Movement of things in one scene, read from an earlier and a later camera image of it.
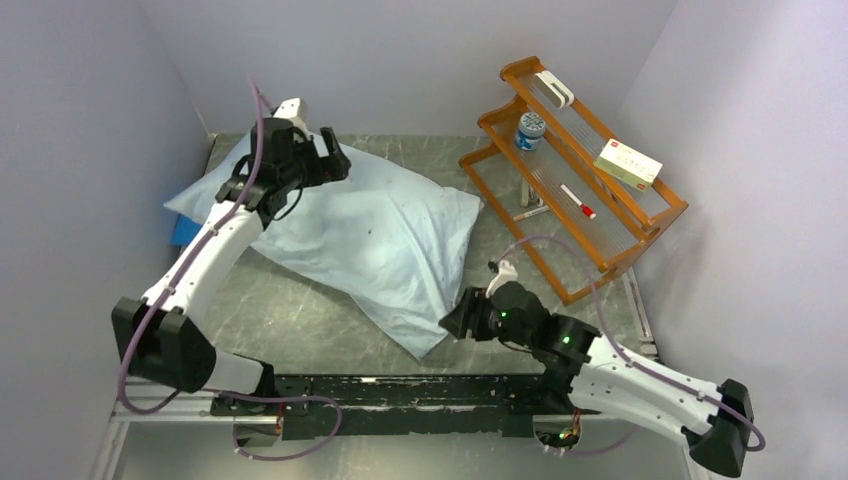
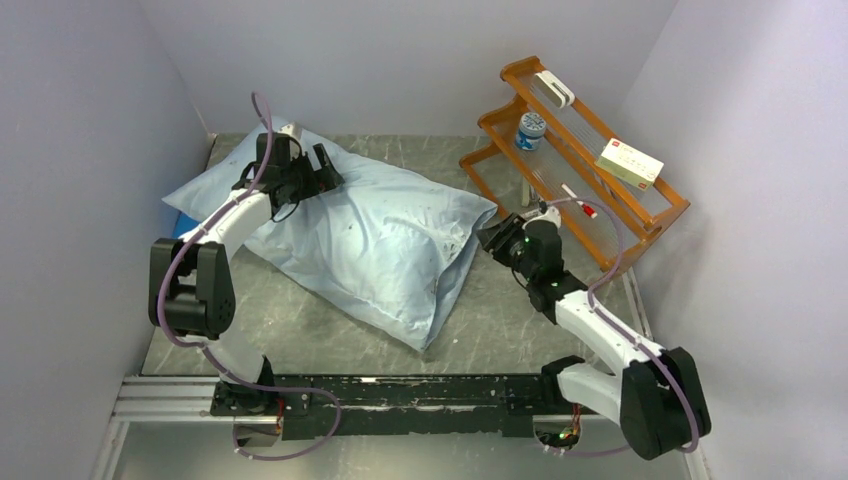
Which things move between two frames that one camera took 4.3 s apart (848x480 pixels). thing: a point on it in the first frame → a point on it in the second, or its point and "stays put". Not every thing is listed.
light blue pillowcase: [395, 252] stays put
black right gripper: [468, 314] → [496, 238]
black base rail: [402, 406] stays put
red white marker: [586, 210] stays put
